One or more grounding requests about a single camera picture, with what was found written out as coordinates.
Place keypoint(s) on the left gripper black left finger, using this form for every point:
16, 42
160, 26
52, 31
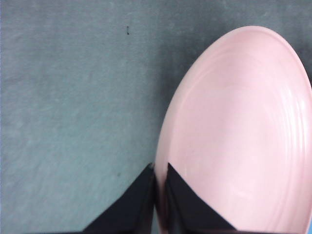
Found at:
131, 207

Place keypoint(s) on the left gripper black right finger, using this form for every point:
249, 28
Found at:
185, 209

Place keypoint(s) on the pink plate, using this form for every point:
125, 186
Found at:
231, 122

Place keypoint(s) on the blue plate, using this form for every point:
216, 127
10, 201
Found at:
309, 228

